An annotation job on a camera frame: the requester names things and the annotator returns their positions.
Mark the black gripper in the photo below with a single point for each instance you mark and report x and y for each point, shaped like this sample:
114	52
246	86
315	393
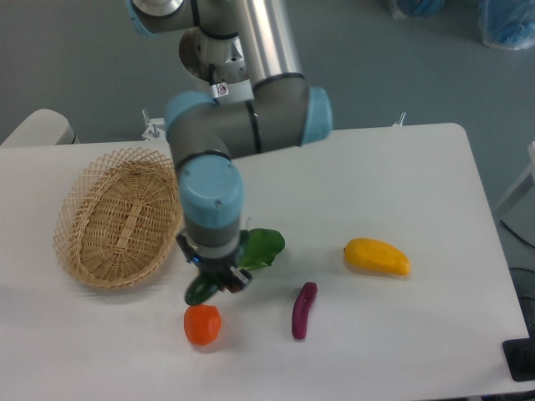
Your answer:
219	259

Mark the dark green cucumber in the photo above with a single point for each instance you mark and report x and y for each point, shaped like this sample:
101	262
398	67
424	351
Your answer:
195	295

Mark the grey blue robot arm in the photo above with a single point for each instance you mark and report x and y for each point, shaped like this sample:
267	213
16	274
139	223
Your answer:
258	101

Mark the woven wicker basket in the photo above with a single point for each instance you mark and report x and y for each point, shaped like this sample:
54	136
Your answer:
120	219

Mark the green bok choy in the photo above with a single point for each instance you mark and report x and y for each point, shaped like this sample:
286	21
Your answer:
259	247

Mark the orange bell pepper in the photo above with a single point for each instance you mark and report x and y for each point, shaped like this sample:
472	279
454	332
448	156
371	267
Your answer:
202	324

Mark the purple sweet potato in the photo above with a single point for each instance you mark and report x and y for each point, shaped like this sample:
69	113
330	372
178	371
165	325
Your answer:
301	310

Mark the yellow mango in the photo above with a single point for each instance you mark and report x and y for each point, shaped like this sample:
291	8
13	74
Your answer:
377	256

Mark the white chair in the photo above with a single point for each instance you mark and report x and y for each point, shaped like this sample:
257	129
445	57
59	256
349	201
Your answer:
43	127

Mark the black device at edge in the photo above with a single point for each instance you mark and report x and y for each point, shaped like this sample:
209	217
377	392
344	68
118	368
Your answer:
519	354

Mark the white furniture leg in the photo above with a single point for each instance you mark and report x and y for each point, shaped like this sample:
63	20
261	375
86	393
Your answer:
518	188

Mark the blue plastic bag left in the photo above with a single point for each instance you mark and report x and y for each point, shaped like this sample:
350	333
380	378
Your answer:
415	8

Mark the blue plastic bag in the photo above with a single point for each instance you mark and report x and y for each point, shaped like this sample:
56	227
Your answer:
507	24
415	8

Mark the blue plastic bag right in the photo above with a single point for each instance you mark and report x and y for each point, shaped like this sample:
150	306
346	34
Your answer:
507	24

